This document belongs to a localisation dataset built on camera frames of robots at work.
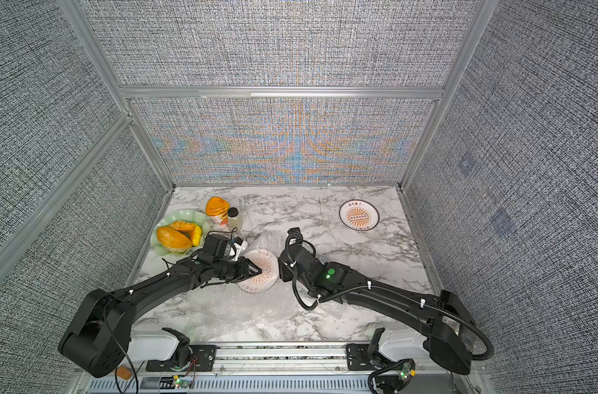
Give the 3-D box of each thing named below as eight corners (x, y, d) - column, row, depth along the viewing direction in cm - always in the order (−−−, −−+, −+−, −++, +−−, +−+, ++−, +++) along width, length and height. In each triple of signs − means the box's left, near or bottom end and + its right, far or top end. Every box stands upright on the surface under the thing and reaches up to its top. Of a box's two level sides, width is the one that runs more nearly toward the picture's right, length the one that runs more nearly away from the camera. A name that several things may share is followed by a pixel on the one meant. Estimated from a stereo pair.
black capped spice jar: (231, 230, 105) (226, 216, 98) (233, 221, 108) (228, 207, 101) (240, 230, 105) (236, 216, 98) (242, 221, 108) (238, 207, 101)
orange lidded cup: (210, 226, 106) (203, 211, 98) (214, 211, 111) (207, 196, 103) (231, 226, 106) (226, 211, 98) (234, 211, 111) (229, 196, 103)
